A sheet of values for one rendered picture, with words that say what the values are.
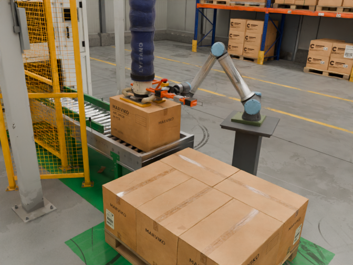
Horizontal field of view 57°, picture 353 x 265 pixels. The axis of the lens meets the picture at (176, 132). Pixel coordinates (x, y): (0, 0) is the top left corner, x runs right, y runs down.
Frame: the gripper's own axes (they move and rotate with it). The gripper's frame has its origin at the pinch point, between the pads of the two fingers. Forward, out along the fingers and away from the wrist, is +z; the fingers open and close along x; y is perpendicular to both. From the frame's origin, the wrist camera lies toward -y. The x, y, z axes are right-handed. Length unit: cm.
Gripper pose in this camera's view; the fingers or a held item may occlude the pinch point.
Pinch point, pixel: (162, 93)
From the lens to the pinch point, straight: 296.2
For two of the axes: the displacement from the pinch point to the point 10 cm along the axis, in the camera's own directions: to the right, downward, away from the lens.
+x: 0.4, -9.2, -3.9
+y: -7.3, -3.0, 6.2
